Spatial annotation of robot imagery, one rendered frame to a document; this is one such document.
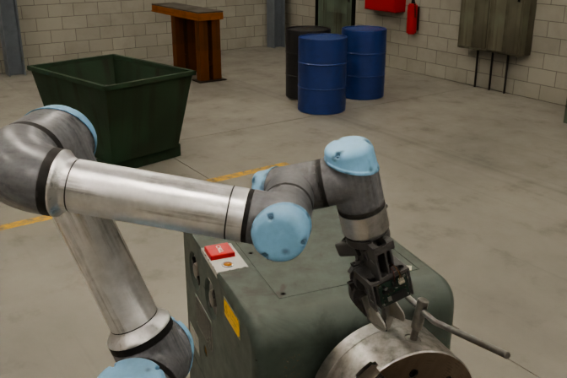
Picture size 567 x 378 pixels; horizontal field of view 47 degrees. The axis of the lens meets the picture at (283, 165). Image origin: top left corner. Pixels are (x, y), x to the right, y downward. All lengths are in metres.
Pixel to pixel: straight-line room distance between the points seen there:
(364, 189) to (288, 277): 0.55
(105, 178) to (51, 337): 2.87
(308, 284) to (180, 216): 0.63
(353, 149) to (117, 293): 0.45
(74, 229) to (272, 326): 0.46
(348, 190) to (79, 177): 0.38
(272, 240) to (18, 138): 0.38
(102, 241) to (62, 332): 2.69
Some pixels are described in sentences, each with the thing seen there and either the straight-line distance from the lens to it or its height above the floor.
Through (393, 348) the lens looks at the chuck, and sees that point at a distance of 1.31.
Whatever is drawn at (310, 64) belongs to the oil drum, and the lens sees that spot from 7.67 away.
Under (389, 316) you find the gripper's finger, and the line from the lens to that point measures 1.17.
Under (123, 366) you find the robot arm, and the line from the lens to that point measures 1.11.
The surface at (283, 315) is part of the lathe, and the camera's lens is 1.36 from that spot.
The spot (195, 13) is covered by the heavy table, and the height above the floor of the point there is 0.97.
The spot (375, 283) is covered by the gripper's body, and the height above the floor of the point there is 1.46.
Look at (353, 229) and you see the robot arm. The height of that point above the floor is 1.55.
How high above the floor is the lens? 1.97
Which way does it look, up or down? 19 degrees down
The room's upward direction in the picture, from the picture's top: straight up
